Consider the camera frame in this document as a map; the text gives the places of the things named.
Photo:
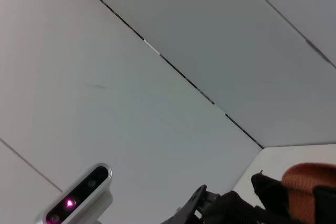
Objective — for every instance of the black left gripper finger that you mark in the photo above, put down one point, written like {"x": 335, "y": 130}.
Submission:
{"x": 198, "y": 203}

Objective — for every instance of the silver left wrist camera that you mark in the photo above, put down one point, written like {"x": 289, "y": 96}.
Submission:
{"x": 78, "y": 195}

